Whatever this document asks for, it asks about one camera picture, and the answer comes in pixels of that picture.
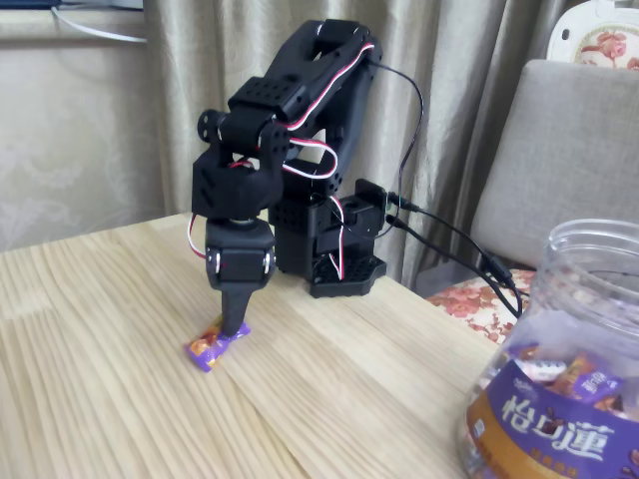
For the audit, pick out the beige window sill ledge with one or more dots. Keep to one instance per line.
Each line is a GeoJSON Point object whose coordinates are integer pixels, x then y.
{"type": "Point", "coordinates": [30, 30]}

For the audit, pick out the purple orange candy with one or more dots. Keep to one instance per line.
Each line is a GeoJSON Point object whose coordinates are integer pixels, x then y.
{"type": "Point", "coordinates": [207, 349]}

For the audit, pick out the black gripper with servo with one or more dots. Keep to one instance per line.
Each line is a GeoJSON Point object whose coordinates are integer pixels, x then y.
{"type": "Point", "coordinates": [240, 264]}

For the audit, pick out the floral seat cushion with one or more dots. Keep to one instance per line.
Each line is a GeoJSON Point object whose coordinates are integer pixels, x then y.
{"type": "Point", "coordinates": [464, 299]}

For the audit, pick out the orange-brown snack packet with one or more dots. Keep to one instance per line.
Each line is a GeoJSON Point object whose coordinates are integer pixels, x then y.
{"type": "Point", "coordinates": [574, 371]}

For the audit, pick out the purple snack packet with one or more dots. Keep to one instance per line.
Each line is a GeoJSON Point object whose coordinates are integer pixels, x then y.
{"type": "Point", "coordinates": [596, 386]}

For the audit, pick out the grey upholstered chair back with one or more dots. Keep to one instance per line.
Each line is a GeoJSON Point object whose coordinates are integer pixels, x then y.
{"type": "Point", "coordinates": [574, 149]}

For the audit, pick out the white floral chair back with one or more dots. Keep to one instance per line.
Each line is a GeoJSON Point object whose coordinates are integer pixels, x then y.
{"type": "Point", "coordinates": [604, 47]}

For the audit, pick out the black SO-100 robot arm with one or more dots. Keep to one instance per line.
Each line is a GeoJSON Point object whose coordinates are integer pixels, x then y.
{"type": "Point", "coordinates": [309, 224]}

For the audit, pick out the dark flat device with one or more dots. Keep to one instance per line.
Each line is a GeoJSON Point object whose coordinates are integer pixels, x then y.
{"type": "Point", "coordinates": [85, 4]}

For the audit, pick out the clear plastic candy jar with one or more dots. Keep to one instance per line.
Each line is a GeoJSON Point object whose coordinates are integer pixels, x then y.
{"type": "Point", "coordinates": [549, 434]}

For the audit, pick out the beige patterned curtain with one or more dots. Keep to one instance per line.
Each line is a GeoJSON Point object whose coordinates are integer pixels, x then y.
{"type": "Point", "coordinates": [449, 60]}

